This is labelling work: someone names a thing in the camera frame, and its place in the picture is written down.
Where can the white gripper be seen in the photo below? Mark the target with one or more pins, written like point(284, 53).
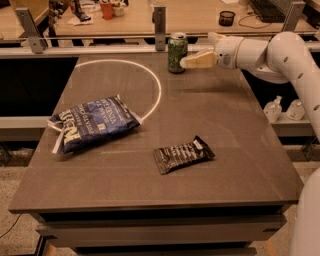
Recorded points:
point(227, 50)

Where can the green soda can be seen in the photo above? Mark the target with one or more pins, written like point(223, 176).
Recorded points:
point(177, 49)

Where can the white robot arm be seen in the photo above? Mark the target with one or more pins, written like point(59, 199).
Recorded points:
point(284, 58)

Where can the black chocolate rxbar wrapper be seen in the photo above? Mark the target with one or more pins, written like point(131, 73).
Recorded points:
point(175, 157)

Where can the black mesh pen cup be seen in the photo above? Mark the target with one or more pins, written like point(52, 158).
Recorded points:
point(226, 18)

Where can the black keyboard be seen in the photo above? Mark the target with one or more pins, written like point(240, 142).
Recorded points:
point(267, 12)

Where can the clear sanitizer bottle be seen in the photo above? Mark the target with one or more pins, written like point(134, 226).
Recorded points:
point(296, 110)
point(273, 109)

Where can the red cup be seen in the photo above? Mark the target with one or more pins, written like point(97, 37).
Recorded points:
point(106, 9)

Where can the blue potato chip bag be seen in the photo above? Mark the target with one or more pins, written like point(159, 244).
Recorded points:
point(92, 122)

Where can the middle metal bracket post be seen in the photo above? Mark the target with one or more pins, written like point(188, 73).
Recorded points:
point(159, 16)

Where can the metal bracket post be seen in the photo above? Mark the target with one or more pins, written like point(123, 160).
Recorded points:
point(159, 16)
point(293, 16)
point(36, 41)

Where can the right metal bracket post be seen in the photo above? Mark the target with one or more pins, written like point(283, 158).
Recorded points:
point(293, 16)

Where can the left metal bracket post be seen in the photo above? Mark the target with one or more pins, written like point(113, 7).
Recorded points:
point(36, 41)

